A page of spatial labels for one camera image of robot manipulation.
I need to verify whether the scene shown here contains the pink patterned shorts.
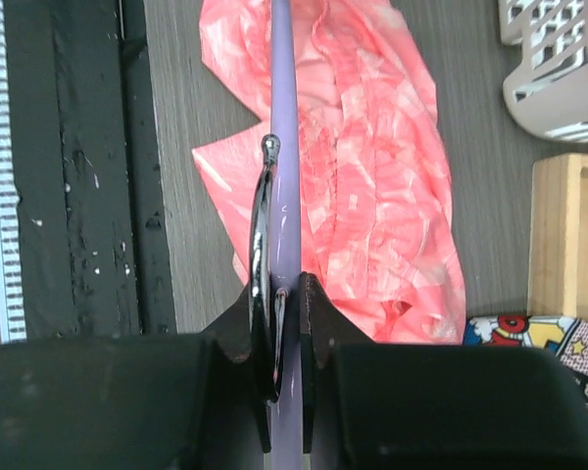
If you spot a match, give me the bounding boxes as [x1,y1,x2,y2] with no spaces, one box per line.
[192,1,466,344]

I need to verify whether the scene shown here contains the lilac plastic hanger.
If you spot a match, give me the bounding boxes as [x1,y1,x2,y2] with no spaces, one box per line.
[248,1,304,469]

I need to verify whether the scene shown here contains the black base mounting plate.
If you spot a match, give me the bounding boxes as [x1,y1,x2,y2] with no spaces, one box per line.
[4,1,176,339]

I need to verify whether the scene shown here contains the slotted white cable duct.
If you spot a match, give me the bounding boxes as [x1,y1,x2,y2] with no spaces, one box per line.
[0,1,26,343]

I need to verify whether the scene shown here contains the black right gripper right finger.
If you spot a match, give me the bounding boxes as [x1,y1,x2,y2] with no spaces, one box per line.
[299,273,588,469]

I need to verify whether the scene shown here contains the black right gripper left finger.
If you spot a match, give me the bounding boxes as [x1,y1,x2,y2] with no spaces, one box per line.
[0,296,270,469]

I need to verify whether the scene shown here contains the wooden clothes rack stand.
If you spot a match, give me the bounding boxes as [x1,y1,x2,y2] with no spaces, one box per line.
[527,153,588,320]

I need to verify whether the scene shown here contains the comic print shorts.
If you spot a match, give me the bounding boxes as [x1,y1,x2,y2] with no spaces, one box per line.
[463,314,588,445]

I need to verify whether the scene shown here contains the white plastic laundry basket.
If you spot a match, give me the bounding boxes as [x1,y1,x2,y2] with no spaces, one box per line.
[498,0,588,144]

